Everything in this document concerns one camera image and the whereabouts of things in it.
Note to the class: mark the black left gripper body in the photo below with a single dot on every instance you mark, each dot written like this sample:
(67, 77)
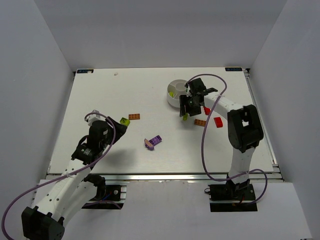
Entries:
(115, 129)

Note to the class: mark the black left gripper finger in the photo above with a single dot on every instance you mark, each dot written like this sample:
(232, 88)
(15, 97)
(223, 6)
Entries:
(119, 131)
(114, 124)

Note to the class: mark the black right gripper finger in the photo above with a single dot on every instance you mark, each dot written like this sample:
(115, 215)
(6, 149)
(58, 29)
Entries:
(187, 107)
(182, 105)

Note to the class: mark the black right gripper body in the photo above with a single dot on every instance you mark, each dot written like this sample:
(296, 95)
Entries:
(189, 105)

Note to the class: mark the lime green sloped lego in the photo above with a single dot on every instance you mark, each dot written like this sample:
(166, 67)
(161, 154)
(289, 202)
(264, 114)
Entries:
(124, 121)

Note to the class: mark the lime green curved lego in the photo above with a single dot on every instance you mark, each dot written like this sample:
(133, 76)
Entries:
(185, 117)

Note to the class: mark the orange lego plate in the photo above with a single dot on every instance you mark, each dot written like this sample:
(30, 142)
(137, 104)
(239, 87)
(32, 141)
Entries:
(134, 116)

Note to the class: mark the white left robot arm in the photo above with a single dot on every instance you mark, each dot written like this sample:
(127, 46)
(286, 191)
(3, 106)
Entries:
(47, 220)

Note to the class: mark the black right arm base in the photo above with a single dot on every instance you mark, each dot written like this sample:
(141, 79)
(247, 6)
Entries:
(230, 197)

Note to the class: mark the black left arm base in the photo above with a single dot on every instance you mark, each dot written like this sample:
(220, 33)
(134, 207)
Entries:
(108, 196)

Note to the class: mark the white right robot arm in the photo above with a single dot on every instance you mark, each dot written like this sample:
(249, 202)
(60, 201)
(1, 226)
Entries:
(244, 128)

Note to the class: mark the white round divided container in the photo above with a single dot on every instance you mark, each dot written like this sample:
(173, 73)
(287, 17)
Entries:
(178, 87)

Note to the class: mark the red long lego brick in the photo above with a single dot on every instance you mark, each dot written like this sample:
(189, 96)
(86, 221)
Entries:
(207, 110)

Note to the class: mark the purple lego assembly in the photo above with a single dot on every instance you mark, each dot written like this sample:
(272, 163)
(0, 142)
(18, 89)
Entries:
(151, 143)

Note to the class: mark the red curved lego brick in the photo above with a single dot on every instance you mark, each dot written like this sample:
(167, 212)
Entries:
(218, 122)

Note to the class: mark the blue label sticker right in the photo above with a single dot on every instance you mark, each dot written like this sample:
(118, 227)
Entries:
(233, 69)

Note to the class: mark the blue label sticker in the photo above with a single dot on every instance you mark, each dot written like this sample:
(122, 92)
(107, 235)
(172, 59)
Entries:
(233, 69)
(84, 71)

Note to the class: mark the blue label sticker left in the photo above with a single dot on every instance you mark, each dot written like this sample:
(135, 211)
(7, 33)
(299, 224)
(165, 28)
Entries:
(84, 71)

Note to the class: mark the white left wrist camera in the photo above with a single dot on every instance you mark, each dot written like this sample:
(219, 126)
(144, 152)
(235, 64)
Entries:
(94, 116)

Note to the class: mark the aluminium table front rail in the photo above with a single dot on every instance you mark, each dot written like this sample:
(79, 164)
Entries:
(155, 177)

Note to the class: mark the aluminium table rail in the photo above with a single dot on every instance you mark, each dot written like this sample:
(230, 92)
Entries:
(155, 177)
(271, 153)

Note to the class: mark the aluminium table right rail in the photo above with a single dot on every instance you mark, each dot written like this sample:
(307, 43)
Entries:
(271, 153)

